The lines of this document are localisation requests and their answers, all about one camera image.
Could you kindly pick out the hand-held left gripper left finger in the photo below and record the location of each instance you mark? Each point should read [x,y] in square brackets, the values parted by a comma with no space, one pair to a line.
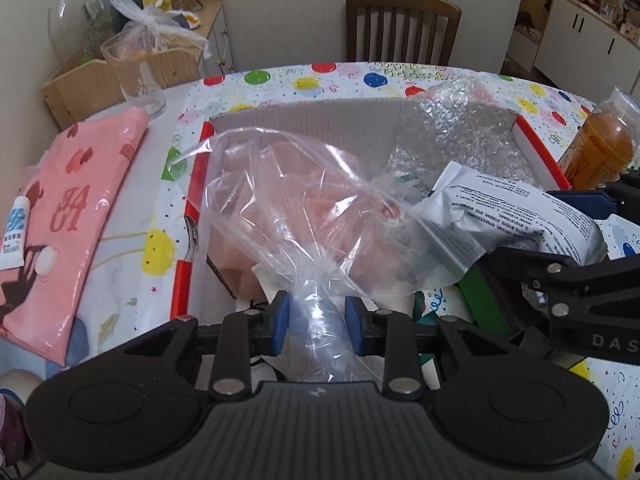
[280,322]

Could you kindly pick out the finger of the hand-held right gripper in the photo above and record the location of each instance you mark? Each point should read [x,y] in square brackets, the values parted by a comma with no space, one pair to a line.
[590,205]
[530,265]

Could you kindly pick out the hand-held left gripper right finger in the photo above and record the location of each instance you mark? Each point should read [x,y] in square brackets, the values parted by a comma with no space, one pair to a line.
[354,322]

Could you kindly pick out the white printed packet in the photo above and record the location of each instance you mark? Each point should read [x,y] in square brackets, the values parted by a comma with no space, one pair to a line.
[500,210]

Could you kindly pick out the christmas printed cloth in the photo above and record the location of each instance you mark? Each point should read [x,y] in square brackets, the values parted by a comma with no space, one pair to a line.
[430,305]

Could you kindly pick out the clear bag with pink cloth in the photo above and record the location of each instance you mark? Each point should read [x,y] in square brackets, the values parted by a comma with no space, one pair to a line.
[310,200]

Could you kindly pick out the red cardboard box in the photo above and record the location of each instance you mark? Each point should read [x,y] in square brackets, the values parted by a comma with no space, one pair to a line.
[325,115]

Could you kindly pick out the orange drink bottle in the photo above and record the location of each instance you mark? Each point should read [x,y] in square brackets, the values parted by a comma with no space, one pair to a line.
[600,145]

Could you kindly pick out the green flat piece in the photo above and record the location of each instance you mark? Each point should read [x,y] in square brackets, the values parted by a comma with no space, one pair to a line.
[480,300]

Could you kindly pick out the clear bubble wrap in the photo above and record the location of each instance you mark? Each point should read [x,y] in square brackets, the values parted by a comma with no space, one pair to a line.
[450,130]

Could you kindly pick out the white kitchen cabinets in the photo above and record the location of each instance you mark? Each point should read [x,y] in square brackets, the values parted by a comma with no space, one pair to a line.
[590,35]

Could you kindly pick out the white round cap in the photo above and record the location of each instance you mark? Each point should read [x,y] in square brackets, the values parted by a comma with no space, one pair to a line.
[47,261]

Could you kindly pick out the pink plastic bag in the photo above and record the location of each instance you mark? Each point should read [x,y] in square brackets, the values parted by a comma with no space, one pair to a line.
[75,185]

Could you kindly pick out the dark wooden chair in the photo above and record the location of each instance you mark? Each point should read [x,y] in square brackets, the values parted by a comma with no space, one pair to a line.
[400,25]

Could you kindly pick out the wooden side cabinet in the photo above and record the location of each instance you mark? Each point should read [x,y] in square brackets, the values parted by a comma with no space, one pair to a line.
[220,50]

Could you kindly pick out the white blue tube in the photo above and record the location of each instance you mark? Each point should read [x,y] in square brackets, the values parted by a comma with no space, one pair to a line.
[15,232]

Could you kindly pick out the clear drinking glass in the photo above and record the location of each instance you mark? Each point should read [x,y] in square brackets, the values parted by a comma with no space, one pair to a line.
[137,80]

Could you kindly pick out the light wooden box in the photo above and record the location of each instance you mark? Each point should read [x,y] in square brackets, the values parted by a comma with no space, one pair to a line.
[75,90]

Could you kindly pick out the tied clear plastic bag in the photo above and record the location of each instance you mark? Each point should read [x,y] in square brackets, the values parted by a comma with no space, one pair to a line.
[145,30]

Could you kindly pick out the clear glass vase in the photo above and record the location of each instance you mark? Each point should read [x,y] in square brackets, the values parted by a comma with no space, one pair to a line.
[62,30]

